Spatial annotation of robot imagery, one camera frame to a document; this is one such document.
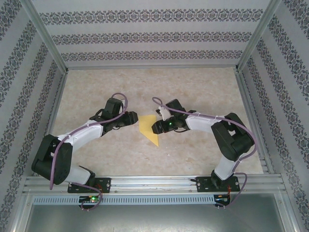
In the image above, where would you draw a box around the yellow cloth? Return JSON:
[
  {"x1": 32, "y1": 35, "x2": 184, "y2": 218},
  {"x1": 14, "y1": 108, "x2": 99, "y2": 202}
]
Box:
[{"x1": 139, "y1": 114, "x2": 160, "y2": 147}]

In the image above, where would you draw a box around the grey sheet metal panel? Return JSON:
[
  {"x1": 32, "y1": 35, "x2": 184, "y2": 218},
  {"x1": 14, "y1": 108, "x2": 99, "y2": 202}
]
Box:
[{"x1": 24, "y1": 204, "x2": 295, "y2": 232}]

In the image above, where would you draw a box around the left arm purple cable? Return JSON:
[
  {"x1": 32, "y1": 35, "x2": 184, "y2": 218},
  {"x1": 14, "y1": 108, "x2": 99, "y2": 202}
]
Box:
[{"x1": 49, "y1": 92, "x2": 129, "y2": 212}]

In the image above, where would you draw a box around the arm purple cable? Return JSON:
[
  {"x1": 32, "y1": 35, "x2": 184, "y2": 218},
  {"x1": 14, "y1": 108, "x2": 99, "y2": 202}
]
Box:
[
  {"x1": 151, "y1": 96, "x2": 257, "y2": 208},
  {"x1": 49, "y1": 92, "x2": 129, "y2": 212}
]

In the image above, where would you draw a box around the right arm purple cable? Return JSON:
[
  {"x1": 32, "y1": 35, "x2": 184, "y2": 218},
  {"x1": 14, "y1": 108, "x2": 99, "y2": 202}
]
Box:
[{"x1": 151, "y1": 96, "x2": 257, "y2": 208}]

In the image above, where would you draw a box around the aluminium frame beam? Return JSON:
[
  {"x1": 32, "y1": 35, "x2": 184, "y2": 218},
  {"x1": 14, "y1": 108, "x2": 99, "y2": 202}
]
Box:
[{"x1": 66, "y1": 64, "x2": 239, "y2": 71}]

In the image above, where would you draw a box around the aluminium mounting rail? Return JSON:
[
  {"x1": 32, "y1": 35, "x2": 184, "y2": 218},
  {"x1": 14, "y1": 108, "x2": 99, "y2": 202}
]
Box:
[{"x1": 23, "y1": 175, "x2": 287, "y2": 194}]

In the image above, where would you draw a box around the aluminium side rail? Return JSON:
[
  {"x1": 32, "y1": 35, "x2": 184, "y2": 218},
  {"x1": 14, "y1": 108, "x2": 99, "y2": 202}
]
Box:
[
  {"x1": 235, "y1": 70, "x2": 276, "y2": 174},
  {"x1": 33, "y1": 71, "x2": 70, "y2": 176}
]

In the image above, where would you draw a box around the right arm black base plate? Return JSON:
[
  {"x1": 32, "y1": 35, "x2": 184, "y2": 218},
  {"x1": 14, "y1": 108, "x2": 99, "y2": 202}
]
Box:
[{"x1": 197, "y1": 176, "x2": 240, "y2": 193}]

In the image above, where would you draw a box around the slotted grey cable duct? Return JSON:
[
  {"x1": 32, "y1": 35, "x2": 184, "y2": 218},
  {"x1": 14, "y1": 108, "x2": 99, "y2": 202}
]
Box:
[{"x1": 32, "y1": 194, "x2": 232, "y2": 205}]

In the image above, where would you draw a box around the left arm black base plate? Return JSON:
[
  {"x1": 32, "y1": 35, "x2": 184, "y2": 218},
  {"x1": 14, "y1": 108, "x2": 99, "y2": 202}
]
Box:
[{"x1": 67, "y1": 177, "x2": 112, "y2": 194}]

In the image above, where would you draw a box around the aluminium frame post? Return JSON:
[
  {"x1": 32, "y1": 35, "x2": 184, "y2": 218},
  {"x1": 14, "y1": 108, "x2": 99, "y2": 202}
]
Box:
[
  {"x1": 235, "y1": 0, "x2": 283, "y2": 73},
  {"x1": 19, "y1": 0, "x2": 70, "y2": 74}
]

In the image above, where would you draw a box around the aluminium frame bar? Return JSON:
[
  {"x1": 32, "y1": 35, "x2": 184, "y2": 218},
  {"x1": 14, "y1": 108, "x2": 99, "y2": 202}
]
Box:
[
  {"x1": 277, "y1": 193, "x2": 300, "y2": 232},
  {"x1": 13, "y1": 190, "x2": 33, "y2": 232}
]

